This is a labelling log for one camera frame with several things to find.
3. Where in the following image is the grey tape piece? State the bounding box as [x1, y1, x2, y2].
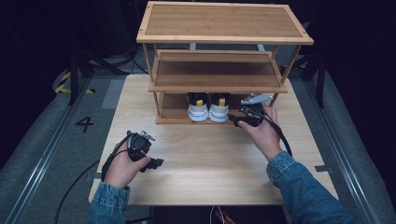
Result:
[314, 164, 336, 174]

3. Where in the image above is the person's left hand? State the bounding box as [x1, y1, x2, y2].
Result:
[102, 141, 152, 189]

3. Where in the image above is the metal floor rail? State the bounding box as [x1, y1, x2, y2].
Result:
[2, 77, 92, 224]
[302, 78, 375, 224]

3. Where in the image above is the person's right hand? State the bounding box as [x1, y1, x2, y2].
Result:
[237, 105, 283, 162]

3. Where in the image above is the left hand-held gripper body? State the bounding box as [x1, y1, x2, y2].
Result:
[126, 130, 156, 162]

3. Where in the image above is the wooden three-tier shoe rack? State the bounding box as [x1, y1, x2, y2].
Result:
[135, 0, 315, 126]

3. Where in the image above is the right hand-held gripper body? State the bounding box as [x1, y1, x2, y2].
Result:
[238, 93, 275, 128]

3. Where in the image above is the black metal stand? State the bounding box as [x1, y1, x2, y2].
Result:
[293, 50, 327, 109]
[66, 48, 130, 106]

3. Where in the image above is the white cable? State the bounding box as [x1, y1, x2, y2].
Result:
[210, 204, 226, 224]

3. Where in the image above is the white navy sneaker yellow tab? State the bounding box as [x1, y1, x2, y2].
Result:
[208, 91, 232, 123]
[186, 91, 210, 123]

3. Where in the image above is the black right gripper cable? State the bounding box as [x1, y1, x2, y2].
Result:
[241, 105, 293, 158]

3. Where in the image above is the yellow black hazard tape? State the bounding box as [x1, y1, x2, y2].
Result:
[54, 71, 96, 95]

